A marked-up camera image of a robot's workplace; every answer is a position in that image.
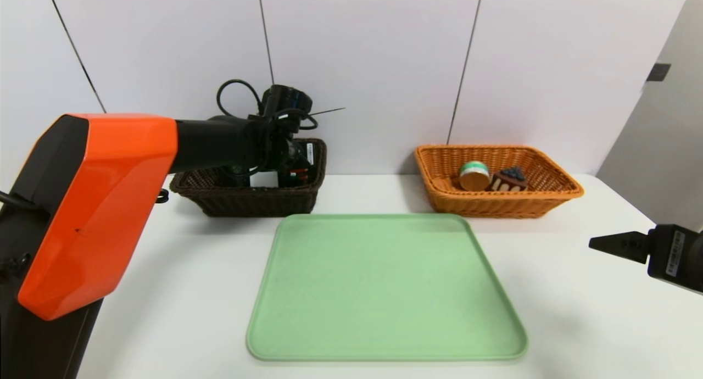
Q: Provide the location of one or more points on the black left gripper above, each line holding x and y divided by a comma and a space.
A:
308, 154

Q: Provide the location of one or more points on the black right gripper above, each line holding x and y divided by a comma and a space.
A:
671, 252

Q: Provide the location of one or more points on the chocolate cake slice toy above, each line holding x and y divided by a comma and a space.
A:
508, 182

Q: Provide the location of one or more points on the small tin can green label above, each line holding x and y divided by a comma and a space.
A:
474, 178

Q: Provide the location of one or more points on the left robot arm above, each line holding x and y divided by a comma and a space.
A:
99, 203

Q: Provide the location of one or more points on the dark brown wicker basket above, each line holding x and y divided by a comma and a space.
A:
247, 203

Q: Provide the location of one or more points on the orange wicker basket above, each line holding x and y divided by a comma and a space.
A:
494, 206

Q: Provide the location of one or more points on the light green plastic tray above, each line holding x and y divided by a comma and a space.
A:
384, 291

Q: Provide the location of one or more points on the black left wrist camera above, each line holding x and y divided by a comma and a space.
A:
285, 101

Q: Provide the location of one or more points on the small black wall fixture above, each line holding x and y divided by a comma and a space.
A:
658, 73

